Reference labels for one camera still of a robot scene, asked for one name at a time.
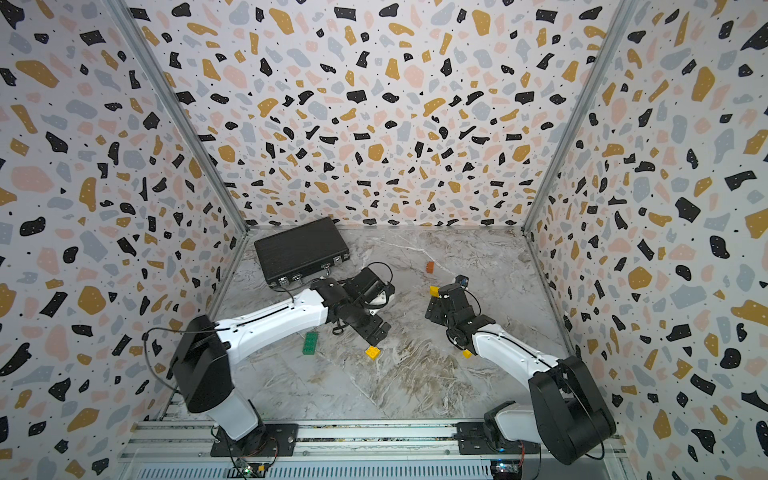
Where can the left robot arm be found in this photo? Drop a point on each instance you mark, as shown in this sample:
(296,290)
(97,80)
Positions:
(208,351)

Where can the small circuit board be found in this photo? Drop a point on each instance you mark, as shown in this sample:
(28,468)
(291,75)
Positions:
(249,470)

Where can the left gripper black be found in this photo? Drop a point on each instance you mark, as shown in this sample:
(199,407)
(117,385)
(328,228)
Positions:
(370,332)

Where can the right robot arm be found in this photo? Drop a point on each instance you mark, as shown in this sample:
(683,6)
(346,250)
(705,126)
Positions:
(568,415)

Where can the yellow square lego brick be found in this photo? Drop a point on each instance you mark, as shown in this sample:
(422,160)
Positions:
(373,352)

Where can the green lego brick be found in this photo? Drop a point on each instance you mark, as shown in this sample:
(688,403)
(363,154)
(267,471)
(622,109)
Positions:
(310,343)

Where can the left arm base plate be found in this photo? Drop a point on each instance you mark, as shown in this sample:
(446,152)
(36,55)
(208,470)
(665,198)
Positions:
(255,441)

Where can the aluminium front rail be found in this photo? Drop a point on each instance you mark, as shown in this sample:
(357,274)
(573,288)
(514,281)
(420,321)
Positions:
(307,440)

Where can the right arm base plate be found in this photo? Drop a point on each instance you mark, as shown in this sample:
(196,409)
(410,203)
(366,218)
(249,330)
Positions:
(479,438)

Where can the black briefcase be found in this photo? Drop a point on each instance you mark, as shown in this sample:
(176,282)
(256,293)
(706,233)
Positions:
(297,253)

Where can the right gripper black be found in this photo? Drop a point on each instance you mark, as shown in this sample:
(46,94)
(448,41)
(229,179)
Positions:
(434,309)

